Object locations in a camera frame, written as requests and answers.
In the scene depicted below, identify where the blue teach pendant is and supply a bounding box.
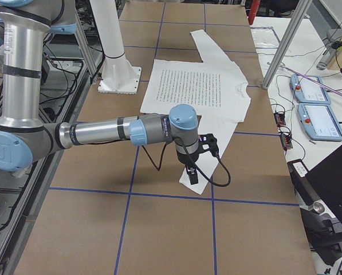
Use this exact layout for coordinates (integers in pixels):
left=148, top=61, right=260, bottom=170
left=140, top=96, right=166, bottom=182
left=290, top=74, right=331, bottom=105
left=297, top=103, right=342, bottom=142

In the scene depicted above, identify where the clear plastic water bottle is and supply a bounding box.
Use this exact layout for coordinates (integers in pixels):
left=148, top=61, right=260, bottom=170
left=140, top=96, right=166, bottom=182
left=316, top=44, right=336, bottom=70

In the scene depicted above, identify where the clear plastic document sleeve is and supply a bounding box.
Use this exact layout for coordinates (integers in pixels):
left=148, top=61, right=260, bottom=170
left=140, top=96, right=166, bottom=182
left=250, top=26, right=280, bottom=49

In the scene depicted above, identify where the black computer monitor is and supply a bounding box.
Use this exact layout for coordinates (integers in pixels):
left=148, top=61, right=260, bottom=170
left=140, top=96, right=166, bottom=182
left=306, top=145, right=342, bottom=223

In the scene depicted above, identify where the black box with white label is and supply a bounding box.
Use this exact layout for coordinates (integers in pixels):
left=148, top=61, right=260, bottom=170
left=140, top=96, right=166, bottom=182
left=287, top=159, right=325, bottom=214

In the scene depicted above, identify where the near blue teach pendant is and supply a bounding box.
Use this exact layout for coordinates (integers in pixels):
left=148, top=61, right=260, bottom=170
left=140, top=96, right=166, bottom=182
left=297, top=103, right=342, bottom=142

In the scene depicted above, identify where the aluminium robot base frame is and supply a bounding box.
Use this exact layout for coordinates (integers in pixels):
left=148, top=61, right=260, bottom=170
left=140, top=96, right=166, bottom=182
left=0, top=28, right=105, bottom=275

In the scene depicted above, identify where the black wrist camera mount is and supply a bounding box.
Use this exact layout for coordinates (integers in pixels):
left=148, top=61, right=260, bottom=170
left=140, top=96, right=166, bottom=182
left=198, top=133, right=220, bottom=158

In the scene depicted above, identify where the metal grabber stick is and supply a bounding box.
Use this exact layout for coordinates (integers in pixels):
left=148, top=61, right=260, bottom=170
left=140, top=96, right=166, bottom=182
left=280, top=64, right=342, bottom=97

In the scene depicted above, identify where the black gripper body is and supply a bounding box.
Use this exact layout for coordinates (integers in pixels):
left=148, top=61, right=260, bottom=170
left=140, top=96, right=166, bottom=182
left=175, top=140, right=199, bottom=166

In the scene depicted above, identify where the far blue teach pendant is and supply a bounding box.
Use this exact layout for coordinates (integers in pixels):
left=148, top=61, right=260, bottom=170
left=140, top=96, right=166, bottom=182
left=290, top=74, right=331, bottom=105

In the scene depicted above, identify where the near small orange circuit board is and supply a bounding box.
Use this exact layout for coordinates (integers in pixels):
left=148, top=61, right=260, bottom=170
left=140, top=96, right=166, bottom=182
left=280, top=132, right=293, bottom=151

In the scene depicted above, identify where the white long-sleeve printed t-shirt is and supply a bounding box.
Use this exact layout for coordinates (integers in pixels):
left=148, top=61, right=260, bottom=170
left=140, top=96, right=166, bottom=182
left=140, top=29, right=252, bottom=195

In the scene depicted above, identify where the aluminium frame post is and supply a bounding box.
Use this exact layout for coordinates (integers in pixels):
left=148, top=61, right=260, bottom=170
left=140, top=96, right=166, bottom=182
left=261, top=0, right=312, bottom=89

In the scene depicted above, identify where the black camera cable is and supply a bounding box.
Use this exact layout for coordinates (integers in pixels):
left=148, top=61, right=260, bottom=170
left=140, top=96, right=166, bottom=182
left=175, top=136, right=232, bottom=188

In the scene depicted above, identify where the red cylinder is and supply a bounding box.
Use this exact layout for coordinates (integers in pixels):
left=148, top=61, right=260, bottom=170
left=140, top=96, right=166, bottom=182
left=248, top=0, right=261, bottom=25

